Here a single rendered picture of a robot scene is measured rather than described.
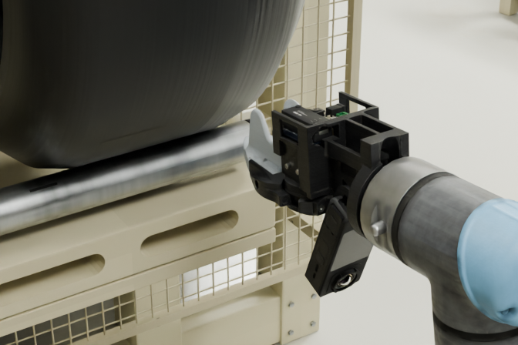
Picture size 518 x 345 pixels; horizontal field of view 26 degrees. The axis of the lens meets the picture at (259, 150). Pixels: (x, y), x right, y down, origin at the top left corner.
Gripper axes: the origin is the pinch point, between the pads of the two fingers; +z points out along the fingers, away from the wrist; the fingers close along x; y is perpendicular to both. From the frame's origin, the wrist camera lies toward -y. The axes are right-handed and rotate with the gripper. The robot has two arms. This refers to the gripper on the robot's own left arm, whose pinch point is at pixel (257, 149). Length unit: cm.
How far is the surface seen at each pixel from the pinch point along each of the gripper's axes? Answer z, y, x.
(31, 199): 16.6, -6.1, 16.3
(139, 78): 4.5, 7.8, 8.8
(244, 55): 4.6, 7.5, -2.1
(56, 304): 15.4, -17.5, 15.9
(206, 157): 16.4, -6.9, -3.2
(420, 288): 92, -89, -94
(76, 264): 17.9, -15.2, 12.3
